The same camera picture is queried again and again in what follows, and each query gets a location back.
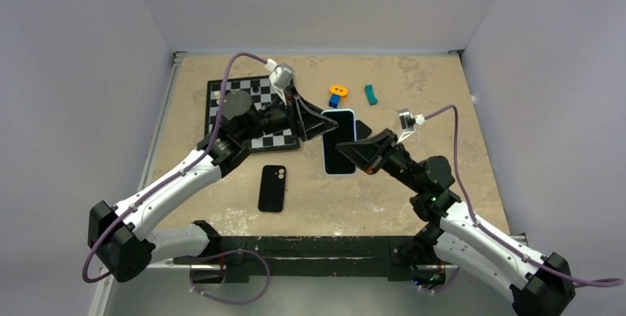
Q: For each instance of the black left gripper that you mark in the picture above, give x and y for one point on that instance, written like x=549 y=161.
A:
x=306 y=121

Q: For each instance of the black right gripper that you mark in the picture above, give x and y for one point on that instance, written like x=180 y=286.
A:
x=382 y=145

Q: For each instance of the black smartphone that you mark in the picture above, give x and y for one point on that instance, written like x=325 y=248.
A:
x=363 y=131

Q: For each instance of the phone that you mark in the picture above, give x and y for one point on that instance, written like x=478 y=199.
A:
x=334 y=162

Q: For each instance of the black phone case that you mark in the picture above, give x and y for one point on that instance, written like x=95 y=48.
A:
x=272 y=189

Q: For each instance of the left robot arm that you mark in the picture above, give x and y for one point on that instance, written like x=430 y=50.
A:
x=119 y=235

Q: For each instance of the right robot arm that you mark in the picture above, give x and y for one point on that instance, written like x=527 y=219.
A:
x=533 y=282

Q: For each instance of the blue cube block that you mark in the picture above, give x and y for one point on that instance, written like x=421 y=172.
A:
x=334 y=101

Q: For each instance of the black white chessboard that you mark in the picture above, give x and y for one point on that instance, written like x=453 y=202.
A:
x=241 y=105

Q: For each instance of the teal curved block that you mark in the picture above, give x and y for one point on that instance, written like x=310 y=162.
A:
x=369 y=93

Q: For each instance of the orange ring block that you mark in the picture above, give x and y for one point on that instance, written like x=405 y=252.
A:
x=338 y=90

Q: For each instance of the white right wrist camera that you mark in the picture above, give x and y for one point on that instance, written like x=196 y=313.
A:
x=409 y=122

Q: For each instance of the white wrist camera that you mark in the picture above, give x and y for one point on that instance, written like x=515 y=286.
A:
x=409 y=122
x=281 y=75

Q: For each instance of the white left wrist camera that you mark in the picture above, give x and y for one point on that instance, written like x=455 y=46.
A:
x=281 y=75

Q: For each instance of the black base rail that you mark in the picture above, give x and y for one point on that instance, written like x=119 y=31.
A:
x=394 y=258

